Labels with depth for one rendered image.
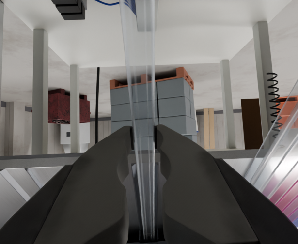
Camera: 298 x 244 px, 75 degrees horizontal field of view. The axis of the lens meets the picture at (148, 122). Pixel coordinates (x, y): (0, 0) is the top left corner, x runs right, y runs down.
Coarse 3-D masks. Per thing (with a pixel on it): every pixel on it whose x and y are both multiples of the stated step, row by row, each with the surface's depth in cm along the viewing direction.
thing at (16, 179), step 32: (0, 160) 17; (32, 160) 17; (64, 160) 17; (128, 160) 17; (224, 160) 17; (0, 192) 19; (32, 192) 19; (128, 192) 20; (160, 192) 20; (0, 224) 24; (160, 224) 26
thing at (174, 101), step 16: (112, 80) 301; (160, 80) 270; (176, 80) 262; (192, 80) 321; (112, 96) 300; (128, 96) 289; (160, 96) 270; (176, 96) 261; (192, 96) 318; (112, 112) 298; (128, 112) 287; (160, 112) 267; (176, 112) 259; (192, 112) 303; (112, 128) 295; (176, 128) 258; (192, 128) 293
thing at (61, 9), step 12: (60, 0) 37; (72, 0) 37; (84, 0) 42; (96, 0) 43; (156, 0) 41; (60, 12) 40; (72, 12) 41; (84, 12) 43; (156, 12) 44; (156, 24) 49
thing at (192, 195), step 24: (168, 144) 10; (192, 144) 10; (168, 168) 9; (192, 168) 8; (216, 168) 8; (168, 192) 7; (192, 192) 7; (216, 192) 7; (168, 216) 6; (192, 216) 6; (216, 216) 6; (240, 216) 6; (168, 240) 7; (192, 240) 6; (216, 240) 6; (240, 240) 6
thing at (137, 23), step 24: (120, 0) 8; (144, 0) 8; (144, 24) 8; (144, 48) 9; (144, 72) 10; (144, 96) 11; (144, 120) 12; (144, 144) 13; (144, 168) 15; (144, 192) 18; (144, 216) 21; (144, 240) 26
